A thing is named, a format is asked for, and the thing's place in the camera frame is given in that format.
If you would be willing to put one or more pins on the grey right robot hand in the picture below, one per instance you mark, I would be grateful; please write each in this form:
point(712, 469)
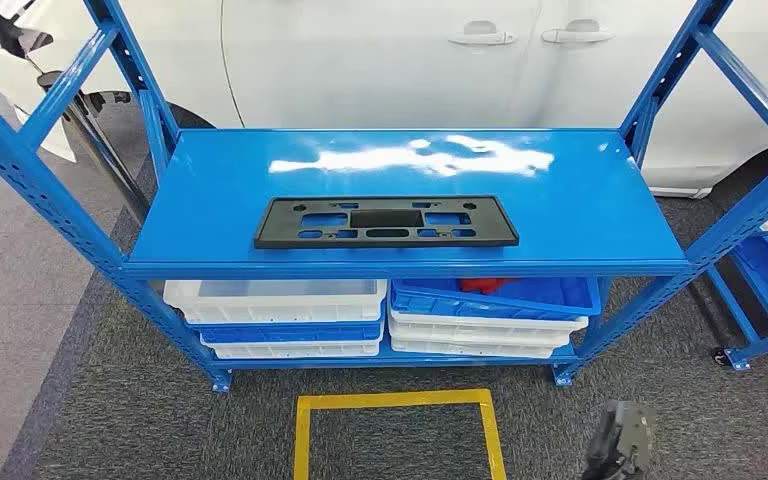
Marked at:
point(622, 437)

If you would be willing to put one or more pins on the black plastic licence plate bracket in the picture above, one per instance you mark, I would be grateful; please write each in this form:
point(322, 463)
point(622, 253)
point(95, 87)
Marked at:
point(291, 225)

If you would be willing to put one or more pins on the blue shelf rack with casters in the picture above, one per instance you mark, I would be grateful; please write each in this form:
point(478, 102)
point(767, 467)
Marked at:
point(728, 311)

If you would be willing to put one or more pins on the red plastic part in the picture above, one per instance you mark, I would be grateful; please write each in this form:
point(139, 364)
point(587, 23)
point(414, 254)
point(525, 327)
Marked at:
point(483, 285)

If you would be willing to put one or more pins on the blue metal shelf rack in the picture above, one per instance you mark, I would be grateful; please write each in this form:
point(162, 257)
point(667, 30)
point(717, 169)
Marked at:
point(556, 212)

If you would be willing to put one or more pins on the yellow floor tape square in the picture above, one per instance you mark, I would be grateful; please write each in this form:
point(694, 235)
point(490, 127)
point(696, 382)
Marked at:
point(390, 399)

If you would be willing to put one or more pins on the white car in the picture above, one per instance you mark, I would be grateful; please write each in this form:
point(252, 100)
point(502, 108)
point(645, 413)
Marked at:
point(357, 66)

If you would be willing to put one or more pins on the black metal stand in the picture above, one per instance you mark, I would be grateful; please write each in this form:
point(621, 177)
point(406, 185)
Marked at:
point(53, 79)

